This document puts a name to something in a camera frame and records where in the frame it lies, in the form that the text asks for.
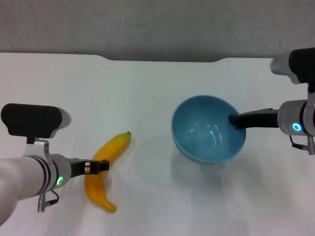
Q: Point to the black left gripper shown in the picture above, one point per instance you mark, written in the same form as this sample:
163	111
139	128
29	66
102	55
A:
76	167

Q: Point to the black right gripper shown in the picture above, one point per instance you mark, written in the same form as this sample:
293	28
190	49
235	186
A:
263	119

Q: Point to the yellow banana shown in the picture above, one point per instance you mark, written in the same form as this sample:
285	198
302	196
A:
115	147

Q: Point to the blue bowl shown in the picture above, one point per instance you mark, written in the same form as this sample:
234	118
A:
206	137

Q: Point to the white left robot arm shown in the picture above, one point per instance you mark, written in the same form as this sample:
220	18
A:
27	177

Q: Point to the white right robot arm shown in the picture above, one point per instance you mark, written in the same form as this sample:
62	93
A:
300	118

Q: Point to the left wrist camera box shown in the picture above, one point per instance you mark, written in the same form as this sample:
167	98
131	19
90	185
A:
29	121

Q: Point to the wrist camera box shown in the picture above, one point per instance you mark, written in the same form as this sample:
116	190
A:
295	65
29	121

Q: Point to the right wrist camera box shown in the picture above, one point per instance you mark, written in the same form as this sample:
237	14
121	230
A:
295	65

